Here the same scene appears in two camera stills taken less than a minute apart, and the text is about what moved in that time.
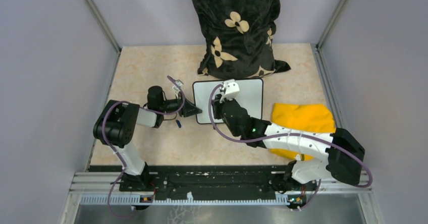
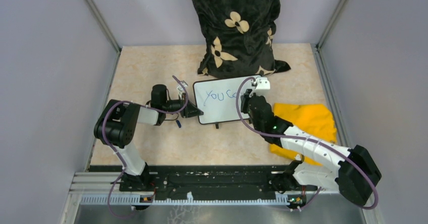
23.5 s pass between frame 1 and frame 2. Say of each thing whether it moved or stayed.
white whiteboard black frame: stayed
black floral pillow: stayed
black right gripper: moved
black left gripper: stayed
